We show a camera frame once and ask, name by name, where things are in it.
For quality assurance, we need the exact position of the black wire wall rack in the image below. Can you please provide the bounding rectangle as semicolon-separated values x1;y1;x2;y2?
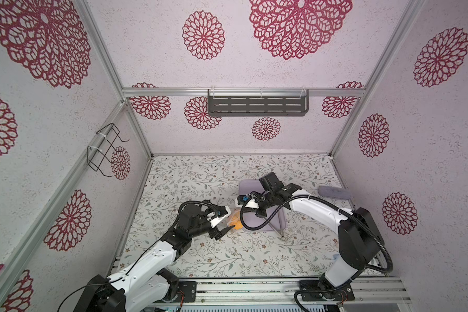
86;123;131;181

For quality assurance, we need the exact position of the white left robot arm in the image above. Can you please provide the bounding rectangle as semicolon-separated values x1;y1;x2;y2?
74;200;231;311

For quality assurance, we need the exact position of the clear resealable bag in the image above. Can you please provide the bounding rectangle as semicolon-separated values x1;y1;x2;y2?
226;209;244;231

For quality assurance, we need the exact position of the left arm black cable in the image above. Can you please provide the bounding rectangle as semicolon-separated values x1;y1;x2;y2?
177;200;229;223

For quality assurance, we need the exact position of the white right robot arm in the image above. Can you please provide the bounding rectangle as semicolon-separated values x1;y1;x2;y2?
235;172;393;294

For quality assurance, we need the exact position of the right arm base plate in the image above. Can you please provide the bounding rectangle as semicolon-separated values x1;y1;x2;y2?
299;279;355;302

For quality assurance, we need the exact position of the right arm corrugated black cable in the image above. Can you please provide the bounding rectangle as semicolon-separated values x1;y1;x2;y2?
239;194;394;312

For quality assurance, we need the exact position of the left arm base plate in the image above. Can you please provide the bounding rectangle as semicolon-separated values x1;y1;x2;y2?
157;279;198;304

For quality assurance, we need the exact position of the grey slotted wall shelf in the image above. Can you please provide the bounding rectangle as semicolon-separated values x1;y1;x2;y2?
207;89;309;117

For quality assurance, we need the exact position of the lavender plastic tray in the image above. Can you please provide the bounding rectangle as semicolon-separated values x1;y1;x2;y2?
235;179;287;231

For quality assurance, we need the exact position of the grey fabric glasses case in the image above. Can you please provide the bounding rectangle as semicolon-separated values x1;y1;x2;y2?
317;185;353;200

